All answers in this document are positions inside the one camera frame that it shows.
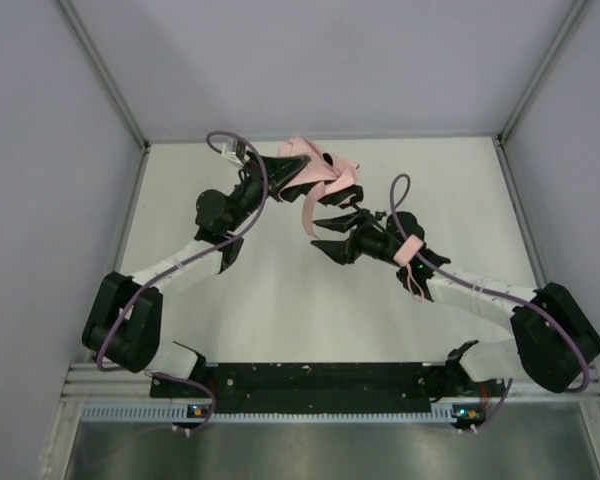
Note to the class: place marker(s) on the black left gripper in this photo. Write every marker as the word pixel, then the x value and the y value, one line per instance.
pixel 260 173

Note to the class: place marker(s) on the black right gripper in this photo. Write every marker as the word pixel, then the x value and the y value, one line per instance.
pixel 356 236

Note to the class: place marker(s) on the pink and black folding umbrella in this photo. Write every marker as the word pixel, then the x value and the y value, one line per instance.
pixel 330 187

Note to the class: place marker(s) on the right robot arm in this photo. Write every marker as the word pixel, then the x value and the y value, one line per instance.
pixel 551 340

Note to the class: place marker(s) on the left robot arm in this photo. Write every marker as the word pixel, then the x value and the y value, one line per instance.
pixel 124 326

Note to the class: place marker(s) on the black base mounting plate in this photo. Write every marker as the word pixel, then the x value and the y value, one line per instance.
pixel 337 386

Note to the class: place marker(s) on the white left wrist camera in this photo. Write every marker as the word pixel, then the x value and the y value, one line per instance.
pixel 235 151

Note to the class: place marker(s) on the aluminium frame post right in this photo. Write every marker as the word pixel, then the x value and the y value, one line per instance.
pixel 568 27

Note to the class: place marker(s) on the aluminium frame post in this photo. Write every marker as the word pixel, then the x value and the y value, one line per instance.
pixel 568 27
pixel 101 71

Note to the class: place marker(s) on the aluminium frame post left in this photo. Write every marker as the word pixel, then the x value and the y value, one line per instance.
pixel 101 71

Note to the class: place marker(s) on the grey slotted cable duct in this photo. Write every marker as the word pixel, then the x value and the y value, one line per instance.
pixel 191 413

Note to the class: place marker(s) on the aluminium frame rail front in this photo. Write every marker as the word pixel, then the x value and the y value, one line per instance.
pixel 84 382

